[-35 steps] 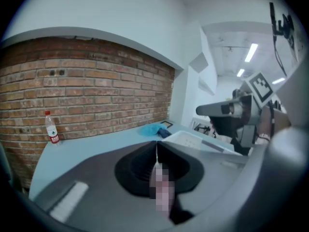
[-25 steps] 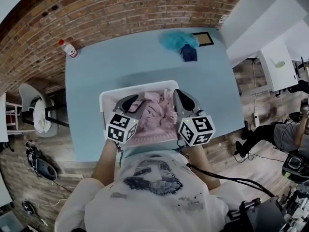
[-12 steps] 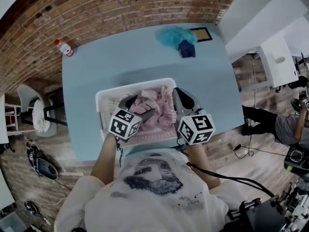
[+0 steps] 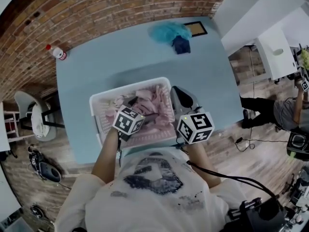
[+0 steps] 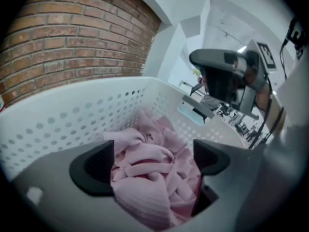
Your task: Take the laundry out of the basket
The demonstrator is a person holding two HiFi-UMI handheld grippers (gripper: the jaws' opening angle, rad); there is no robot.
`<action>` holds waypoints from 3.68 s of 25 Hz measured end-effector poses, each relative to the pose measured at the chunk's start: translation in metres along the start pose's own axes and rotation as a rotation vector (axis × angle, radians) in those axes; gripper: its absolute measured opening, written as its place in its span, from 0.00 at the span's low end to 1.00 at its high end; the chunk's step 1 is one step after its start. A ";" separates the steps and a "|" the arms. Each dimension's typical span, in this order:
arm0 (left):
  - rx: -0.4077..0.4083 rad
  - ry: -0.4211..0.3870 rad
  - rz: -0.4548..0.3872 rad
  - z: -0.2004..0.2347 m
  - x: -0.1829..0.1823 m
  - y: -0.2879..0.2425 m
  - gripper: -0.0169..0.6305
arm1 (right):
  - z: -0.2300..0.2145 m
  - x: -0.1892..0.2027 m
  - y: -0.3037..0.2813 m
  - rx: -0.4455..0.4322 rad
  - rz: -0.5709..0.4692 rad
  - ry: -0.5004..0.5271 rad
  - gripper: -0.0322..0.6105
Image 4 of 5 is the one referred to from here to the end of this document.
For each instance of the black round device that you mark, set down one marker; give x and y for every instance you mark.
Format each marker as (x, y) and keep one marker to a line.
(36, 210)

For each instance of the white desk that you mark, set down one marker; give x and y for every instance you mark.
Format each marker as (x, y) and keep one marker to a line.
(277, 64)

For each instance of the person's right forearm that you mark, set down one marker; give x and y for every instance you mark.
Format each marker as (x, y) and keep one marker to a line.
(200, 163)

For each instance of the turquoise fluffy cloth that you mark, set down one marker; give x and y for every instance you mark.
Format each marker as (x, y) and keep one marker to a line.
(166, 33)

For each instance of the black framed cork board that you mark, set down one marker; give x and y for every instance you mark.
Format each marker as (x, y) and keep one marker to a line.
(196, 28)

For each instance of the white folding table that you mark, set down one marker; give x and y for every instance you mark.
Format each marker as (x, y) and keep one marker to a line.
(3, 129)

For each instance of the white plastic laundry basket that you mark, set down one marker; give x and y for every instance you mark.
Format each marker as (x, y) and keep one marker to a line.
(102, 124)

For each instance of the clear bottle with red cap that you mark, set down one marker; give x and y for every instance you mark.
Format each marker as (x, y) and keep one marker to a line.
(58, 53)

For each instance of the grey shell chair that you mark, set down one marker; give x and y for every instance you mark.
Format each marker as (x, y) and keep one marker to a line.
(24, 99)

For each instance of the pink garment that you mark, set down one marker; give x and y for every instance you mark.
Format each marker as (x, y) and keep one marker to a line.
(154, 105)

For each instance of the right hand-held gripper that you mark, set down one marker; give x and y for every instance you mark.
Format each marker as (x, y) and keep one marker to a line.
(195, 127)

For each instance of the black rounded helmet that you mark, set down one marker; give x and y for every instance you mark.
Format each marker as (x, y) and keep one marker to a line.
(49, 171)

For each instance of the person's white printed t-shirt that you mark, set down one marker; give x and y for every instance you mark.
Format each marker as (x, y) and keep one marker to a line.
(144, 209)

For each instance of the dark blue cloth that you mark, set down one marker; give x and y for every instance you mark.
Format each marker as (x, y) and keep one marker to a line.
(181, 46)

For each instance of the black waist pack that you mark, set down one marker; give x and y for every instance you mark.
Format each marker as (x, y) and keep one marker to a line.
(260, 219)

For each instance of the yellow green plant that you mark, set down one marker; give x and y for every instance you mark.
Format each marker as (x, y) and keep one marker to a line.
(304, 59)

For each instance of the white crumpled garment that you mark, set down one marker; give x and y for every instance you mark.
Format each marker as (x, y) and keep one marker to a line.
(39, 122)

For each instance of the person's left forearm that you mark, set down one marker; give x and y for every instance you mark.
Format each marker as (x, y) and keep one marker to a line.
(106, 158)

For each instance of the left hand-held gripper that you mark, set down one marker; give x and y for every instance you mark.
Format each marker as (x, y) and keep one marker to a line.
(128, 120)

